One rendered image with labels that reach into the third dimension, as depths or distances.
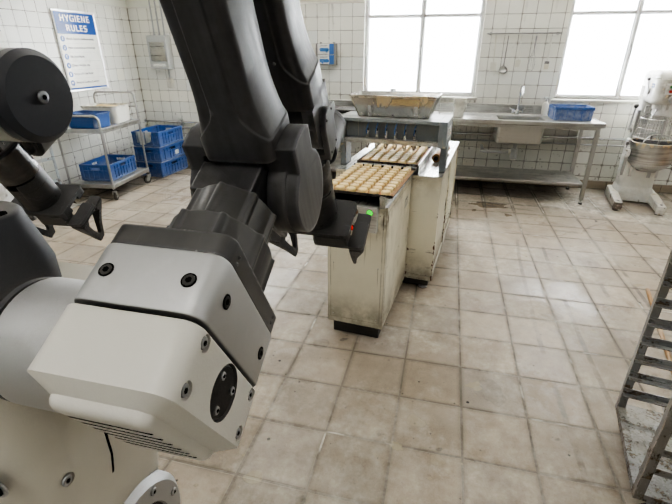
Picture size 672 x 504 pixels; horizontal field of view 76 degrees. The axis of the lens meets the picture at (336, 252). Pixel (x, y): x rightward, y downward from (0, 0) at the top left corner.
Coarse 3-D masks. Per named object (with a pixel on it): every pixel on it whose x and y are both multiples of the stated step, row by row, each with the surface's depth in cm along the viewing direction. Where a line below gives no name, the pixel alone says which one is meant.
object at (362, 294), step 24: (408, 192) 276; (384, 216) 225; (408, 216) 290; (384, 240) 231; (336, 264) 246; (360, 264) 241; (384, 264) 237; (336, 288) 253; (360, 288) 248; (384, 288) 245; (336, 312) 260; (360, 312) 254; (384, 312) 254
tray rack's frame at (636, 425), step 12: (624, 408) 190; (636, 408) 190; (624, 420) 184; (636, 420) 184; (648, 420) 184; (660, 420) 184; (624, 432) 178; (636, 432) 178; (648, 432) 178; (624, 444) 173; (636, 444) 173; (648, 444) 173; (636, 456) 168; (636, 468) 163; (660, 468) 163; (660, 480) 158; (648, 492) 154; (660, 492) 154
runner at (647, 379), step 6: (630, 372) 183; (636, 372) 182; (630, 378) 183; (636, 378) 183; (642, 378) 182; (648, 378) 181; (654, 378) 180; (660, 378) 179; (648, 384) 180; (654, 384) 179; (660, 384) 179; (666, 384) 179
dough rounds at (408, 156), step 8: (392, 144) 331; (376, 152) 308; (384, 152) 306; (392, 152) 305; (400, 152) 305; (408, 152) 305; (416, 152) 305; (424, 152) 314; (368, 160) 289; (376, 160) 286; (384, 160) 284; (392, 160) 283; (400, 160) 283; (408, 160) 291; (416, 160) 284
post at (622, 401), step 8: (664, 272) 165; (664, 288) 166; (656, 296) 169; (664, 296) 167; (656, 312) 170; (648, 328) 174; (640, 336) 178; (640, 344) 177; (640, 352) 179; (632, 360) 183; (632, 368) 182; (624, 384) 187; (632, 384) 185; (624, 400) 189; (616, 408) 192
